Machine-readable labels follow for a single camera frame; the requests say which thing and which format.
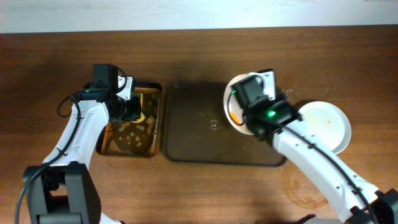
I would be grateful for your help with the small black water tray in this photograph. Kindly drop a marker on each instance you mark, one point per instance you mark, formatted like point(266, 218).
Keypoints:
point(134, 138)

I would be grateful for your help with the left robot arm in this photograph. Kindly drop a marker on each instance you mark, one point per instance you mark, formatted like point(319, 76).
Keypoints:
point(61, 189)

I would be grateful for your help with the white plate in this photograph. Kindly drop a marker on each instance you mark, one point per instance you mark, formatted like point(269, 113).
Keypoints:
point(329, 123)

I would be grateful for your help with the large brown serving tray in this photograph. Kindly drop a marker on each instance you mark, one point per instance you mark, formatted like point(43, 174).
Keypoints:
point(196, 129)

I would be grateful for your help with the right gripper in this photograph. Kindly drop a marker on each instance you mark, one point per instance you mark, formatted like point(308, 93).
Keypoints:
point(249, 101)

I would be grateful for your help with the pink plate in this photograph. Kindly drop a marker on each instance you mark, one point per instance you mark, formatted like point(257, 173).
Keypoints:
point(232, 109)

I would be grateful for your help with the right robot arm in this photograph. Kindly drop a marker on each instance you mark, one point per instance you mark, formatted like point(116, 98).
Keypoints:
point(353, 198)

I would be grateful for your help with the green yellow sponge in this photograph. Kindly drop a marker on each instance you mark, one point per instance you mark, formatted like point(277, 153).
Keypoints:
point(139, 116)

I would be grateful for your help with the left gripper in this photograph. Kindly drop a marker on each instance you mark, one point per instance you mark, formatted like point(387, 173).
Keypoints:
point(134, 107)

